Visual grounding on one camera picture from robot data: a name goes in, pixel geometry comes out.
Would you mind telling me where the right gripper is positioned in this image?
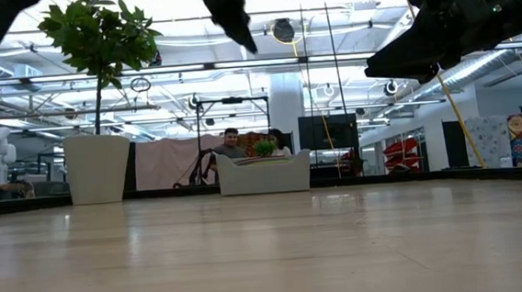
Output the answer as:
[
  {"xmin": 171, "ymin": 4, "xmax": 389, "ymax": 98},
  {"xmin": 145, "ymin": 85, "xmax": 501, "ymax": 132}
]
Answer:
[{"xmin": 359, "ymin": 0, "xmax": 522, "ymax": 89}]

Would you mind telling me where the grey plastic basket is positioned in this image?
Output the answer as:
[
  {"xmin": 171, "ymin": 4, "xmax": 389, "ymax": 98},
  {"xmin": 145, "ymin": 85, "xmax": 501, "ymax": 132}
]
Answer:
[{"xmin": 214, "ymin": 147, "xmax": 315, "ymax": 198}]

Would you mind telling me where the red rack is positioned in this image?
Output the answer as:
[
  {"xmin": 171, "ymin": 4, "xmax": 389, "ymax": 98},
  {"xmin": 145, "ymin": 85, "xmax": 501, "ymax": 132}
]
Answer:
[{"xmin": 381, "ymin": 137, "xmax": 423, "ymax": 172}]

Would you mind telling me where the black door panel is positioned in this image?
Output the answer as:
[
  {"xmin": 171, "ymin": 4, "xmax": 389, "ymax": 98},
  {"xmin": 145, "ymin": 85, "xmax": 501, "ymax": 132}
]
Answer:
[{"xmin": 441, "ymin": 119, "xmax": 471, "ymax": 171}]

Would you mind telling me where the white floral cloth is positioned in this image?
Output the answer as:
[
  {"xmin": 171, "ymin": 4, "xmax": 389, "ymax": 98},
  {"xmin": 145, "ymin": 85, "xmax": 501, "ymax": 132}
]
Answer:
[{"xmin": 463, "ymin": 114, "xmax": 512, "ymax": 169}]

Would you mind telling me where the black television screen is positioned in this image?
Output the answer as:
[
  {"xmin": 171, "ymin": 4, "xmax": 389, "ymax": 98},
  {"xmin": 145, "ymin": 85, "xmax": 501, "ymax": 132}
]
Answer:
[{"xmin": 298, "ymin": 113, "xmax": 359, "ymax": 152}]

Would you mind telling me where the patterned red cloth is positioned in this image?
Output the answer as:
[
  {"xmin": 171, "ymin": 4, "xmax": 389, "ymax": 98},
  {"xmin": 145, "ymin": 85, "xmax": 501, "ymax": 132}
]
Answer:
[{"xmin": 236, "ymin": 129, "xmax": 275, "ymax": 161}]

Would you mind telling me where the person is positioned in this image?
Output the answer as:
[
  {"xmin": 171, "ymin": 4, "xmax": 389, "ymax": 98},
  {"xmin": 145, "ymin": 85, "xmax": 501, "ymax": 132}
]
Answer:
[
  {"xmin": 211, "ymin": 126, "xmax": 249, "ymax": 163},
  {"xmin": 267, "ymin": 127, "xmax": 294, "ymax": 159}
]

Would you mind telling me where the small green bush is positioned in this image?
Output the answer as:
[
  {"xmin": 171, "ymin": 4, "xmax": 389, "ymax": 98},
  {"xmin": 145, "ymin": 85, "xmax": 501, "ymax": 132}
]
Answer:
[{"xmin": 253, "ymin": 139, "xmax": 278, "ymax": 160}]

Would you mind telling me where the green leafy plant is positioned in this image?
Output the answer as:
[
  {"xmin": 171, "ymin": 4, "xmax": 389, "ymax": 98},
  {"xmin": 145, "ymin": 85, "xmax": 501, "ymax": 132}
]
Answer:
[{"xmin": 36, "ymin": 0, "xmax": 171, "ymax": 140}]

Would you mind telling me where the pink cloth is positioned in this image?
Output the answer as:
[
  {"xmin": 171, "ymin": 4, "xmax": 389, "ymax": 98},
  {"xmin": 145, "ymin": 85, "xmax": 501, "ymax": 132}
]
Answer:
[{"xmin": 131, "ymin": 133, "xmax": 228, "ymax": 192}]

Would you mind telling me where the white plant pot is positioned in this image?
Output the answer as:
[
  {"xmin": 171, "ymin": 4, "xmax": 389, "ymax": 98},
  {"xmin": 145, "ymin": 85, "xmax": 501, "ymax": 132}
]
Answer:
[{"xmin": 61, "ymin": 131, "xmax": 136, "ymax": 208}]

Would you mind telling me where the yellow hanging cable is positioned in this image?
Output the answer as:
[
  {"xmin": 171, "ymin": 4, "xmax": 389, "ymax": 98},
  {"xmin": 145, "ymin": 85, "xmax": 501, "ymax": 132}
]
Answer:
[{"xmin": 396, "ymin": 0, "xmax": 485, "ymax": 174}]

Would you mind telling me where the black table frame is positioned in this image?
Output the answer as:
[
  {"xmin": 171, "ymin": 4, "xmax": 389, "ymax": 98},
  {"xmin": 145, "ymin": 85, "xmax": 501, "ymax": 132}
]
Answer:
[{"xmin": 0, "ymin": 163, "xmax": 522, "ymax": 219}]

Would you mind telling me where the black hanging ring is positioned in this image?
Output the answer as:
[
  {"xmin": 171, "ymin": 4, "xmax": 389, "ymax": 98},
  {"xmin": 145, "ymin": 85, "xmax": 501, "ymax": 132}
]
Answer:
[{"xmin": 128, "ymin": 75, "xmax": 153, "ymax": 95}]

